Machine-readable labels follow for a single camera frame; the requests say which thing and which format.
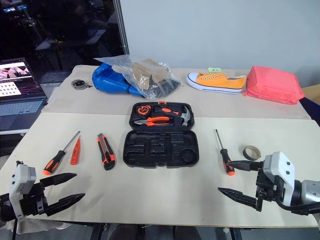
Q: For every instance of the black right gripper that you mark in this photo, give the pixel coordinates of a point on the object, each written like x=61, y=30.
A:
x=268, y=187

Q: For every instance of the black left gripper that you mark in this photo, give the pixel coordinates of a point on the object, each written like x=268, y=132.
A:
x=33, y=201

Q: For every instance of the grey tape roll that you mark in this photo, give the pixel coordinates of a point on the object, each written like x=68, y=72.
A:
x=251, y=158

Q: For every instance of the short black orange screwdriver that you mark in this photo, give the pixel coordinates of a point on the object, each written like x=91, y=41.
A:
x=226, y=157

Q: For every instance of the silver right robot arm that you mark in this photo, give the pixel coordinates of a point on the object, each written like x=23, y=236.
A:
x=310, y=191

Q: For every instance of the black tool case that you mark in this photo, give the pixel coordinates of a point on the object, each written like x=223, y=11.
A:
x=160, y=150

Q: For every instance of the long black orange screwdriver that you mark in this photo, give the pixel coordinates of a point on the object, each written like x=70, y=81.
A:
x=53, y=162

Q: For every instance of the orange voltage tester pen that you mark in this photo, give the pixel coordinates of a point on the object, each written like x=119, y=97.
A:
x=75, y=155

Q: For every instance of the orange black utility knife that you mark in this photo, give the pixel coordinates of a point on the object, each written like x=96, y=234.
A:
x=106, y=152

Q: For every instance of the dark rounded shape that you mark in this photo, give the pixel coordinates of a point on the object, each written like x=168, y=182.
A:
x=127, y=232

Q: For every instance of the open laptop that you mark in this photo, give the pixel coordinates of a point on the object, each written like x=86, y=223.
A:
x=20, y=107

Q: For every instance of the dark blue chair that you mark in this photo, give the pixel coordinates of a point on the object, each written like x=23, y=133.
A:
x=312, y=110

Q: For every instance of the red fabric pouch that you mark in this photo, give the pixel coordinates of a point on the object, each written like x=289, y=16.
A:
x=272, y=85

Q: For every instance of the orange canvas sneaker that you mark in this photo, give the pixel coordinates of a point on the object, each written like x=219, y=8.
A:
x=217, y=81

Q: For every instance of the round metal disc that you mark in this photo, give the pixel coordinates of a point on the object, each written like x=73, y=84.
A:
x=78, y=83

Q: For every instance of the brown cardboard box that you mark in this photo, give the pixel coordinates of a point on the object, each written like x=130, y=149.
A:
x=313, y=93

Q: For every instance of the orange black tape measure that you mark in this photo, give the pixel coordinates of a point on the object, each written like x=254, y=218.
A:
x=143, y=110

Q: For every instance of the small green paper tag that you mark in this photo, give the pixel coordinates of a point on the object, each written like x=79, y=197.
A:
x=214, y=70

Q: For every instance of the blue plastic bag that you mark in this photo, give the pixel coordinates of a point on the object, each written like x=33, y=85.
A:
x=107, y=82

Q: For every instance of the clear plastic bag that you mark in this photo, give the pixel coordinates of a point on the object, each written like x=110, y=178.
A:
x=150, y=85

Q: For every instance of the brown cardboard piece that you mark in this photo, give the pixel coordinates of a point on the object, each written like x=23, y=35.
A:
x=141, y=75

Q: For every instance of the grey metal pillar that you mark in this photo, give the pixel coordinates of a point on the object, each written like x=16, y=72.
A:
x=123, y=30

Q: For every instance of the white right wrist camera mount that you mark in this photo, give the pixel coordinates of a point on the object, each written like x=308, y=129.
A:
x=280, y=165

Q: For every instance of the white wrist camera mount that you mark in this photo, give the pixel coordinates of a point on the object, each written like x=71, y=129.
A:
x=280, y=165
x=18, y=180

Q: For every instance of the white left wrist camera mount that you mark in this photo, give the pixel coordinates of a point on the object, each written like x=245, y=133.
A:
x=18, y=180

